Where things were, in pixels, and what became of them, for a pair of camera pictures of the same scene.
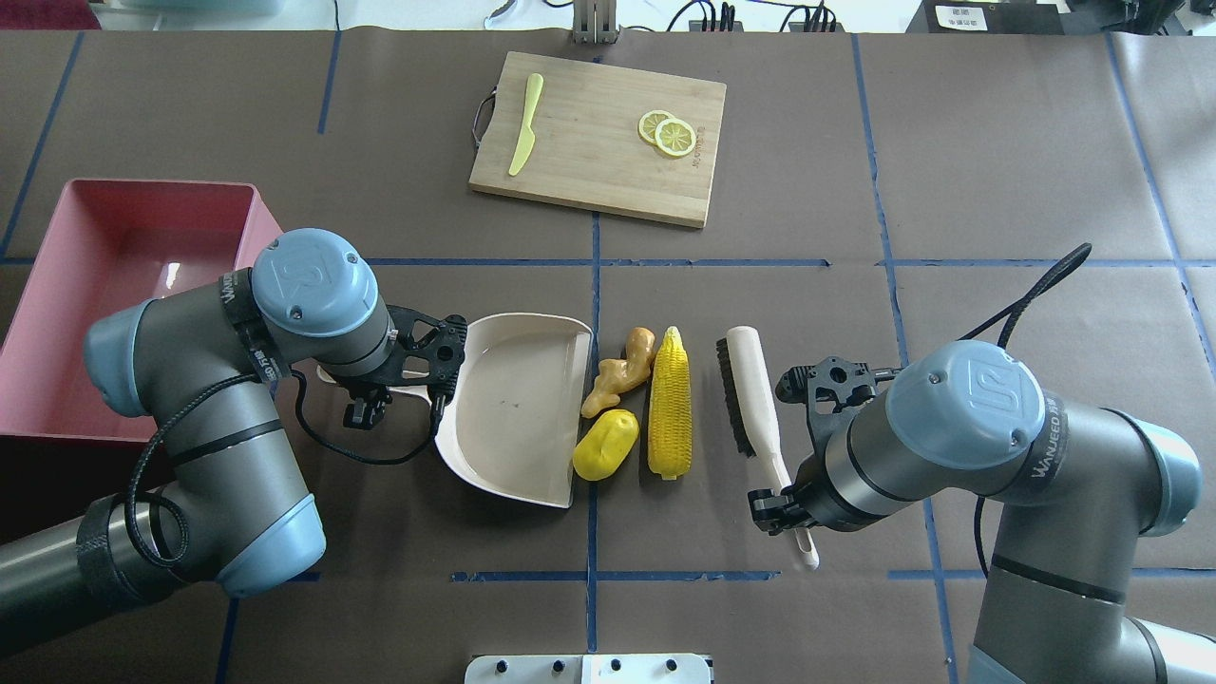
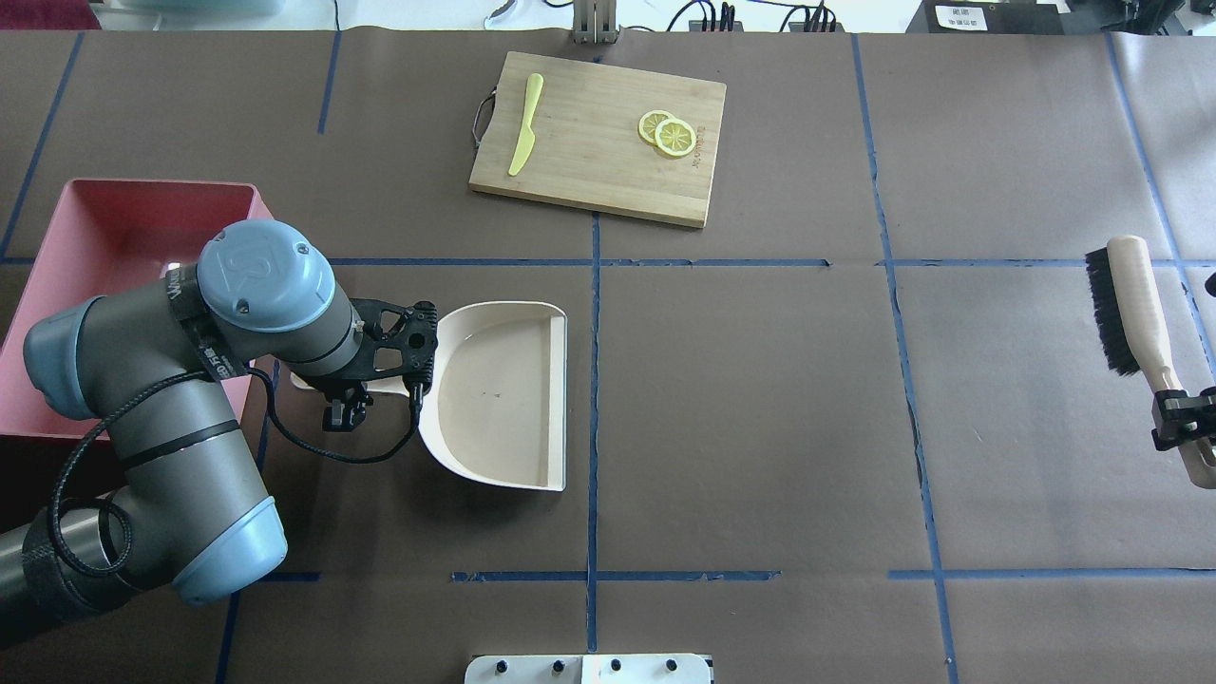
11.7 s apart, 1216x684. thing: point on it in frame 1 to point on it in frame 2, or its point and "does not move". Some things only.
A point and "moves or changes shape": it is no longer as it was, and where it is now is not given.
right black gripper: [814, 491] to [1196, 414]
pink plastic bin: [114, 242] does not move
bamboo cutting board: [587, 151] does not move
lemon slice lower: [675, 137] does not move
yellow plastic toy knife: [527, 138] does not move
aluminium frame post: [595, 22] does not move
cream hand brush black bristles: [746, 379] to [1131, 333]
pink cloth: [47, 15] does not move
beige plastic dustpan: [514, 421] moves or changes shape
